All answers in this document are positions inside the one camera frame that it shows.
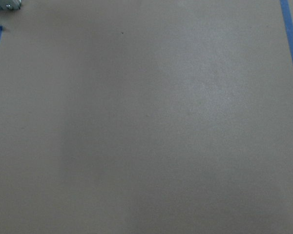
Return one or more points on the brown paper table cover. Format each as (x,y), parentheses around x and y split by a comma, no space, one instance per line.
(146,117)

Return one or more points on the aluminium frame post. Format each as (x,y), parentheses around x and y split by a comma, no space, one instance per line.
(10,5)

